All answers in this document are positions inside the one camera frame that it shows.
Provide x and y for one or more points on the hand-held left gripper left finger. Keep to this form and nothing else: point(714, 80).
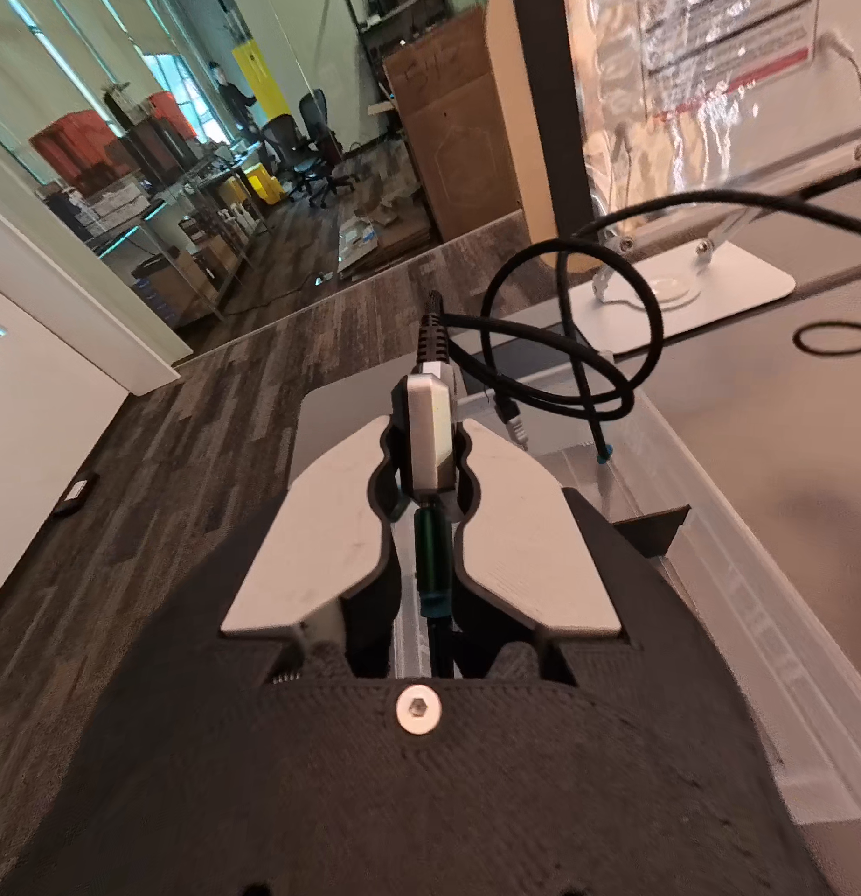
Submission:
point(311, 553)

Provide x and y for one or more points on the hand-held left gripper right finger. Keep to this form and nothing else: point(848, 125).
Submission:
point(542, 553)

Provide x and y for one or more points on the silver multiport adapter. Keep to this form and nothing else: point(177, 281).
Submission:
point(427, 434)

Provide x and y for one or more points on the clear plastic storage box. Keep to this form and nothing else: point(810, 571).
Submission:
point(724, 574)

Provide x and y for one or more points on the black flat panel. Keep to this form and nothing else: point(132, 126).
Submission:
point(521, 353)

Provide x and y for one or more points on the small black floor object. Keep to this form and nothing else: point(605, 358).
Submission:
point(77, 495)

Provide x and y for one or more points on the flattened cardboard boxes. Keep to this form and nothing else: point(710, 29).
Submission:
point(381, 238)

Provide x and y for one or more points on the yellow mop bucket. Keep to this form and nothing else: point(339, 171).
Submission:
point(266, 185)

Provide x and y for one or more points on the metal workbench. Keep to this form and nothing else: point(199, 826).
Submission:
point(192, 189)

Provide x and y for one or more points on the black office chair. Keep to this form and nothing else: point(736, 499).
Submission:
point(287, 150)
point(325, 133)

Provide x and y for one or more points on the tall brown cardboard box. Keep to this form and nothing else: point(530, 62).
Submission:
point(451, 140)

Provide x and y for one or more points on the wooden framed black divider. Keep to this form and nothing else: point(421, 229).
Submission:
point(504, 105)

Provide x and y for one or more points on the red printer cover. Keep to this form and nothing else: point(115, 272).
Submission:
point(74, 150)
point(171, 115)

